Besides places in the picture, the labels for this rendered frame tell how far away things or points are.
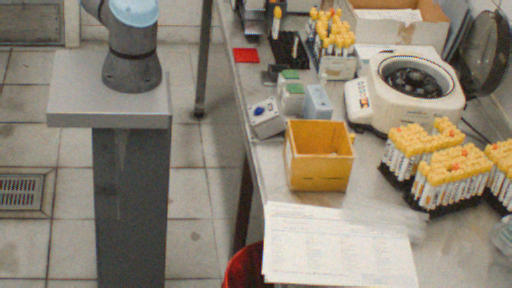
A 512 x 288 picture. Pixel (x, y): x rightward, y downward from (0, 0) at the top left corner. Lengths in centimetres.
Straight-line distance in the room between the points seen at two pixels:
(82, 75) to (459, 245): 99
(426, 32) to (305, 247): 87
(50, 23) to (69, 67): 184
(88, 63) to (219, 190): 117
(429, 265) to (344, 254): 18
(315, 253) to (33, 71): 237
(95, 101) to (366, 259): 74
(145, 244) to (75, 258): 60
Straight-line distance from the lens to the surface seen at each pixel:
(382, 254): 153
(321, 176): 163
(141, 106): 178
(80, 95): 182
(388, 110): 181
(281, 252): 148
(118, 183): 197
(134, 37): 176
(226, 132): 325
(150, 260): 217
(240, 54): 209
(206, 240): 275
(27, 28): 378
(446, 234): 164
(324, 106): 175
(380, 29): 209
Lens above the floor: 194
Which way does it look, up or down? 35 degrees down
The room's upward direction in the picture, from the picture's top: 6 degrees clockwise
